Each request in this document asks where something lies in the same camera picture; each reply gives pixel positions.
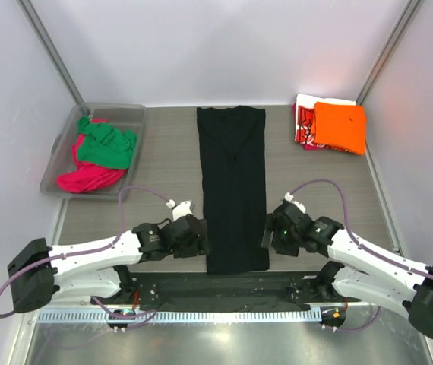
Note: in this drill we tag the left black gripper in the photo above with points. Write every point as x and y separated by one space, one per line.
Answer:
200 246

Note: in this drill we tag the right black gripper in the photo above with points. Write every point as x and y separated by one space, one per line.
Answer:
273 224

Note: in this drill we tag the black t-shirt blue logo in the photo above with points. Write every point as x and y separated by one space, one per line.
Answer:
232 156

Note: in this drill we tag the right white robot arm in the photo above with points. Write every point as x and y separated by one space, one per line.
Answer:
356 268

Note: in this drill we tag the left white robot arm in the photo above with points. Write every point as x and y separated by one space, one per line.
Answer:
40 274

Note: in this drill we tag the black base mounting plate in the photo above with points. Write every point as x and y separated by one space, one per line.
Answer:
263 291

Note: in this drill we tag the orange folded t-shirt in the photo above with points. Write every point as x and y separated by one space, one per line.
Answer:
340 126

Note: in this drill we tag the pink t-shirt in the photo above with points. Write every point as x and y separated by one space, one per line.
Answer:
87 177

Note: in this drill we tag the red white folded t-shirt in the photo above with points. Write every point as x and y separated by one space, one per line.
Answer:
303 109

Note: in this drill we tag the clear plastic bin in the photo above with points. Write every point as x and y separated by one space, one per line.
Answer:
123 116

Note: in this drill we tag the green t-shirt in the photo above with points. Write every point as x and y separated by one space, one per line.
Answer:
105 145

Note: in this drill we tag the slotted white cable duct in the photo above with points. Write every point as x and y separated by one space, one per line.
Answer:
81 316

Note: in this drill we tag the right aluminium frame post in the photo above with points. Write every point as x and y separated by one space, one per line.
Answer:
399 29

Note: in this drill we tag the aluminium frame post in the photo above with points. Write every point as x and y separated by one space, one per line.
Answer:
399 29
46 41

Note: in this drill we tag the left aluminium frame post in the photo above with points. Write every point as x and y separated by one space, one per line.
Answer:
46 41

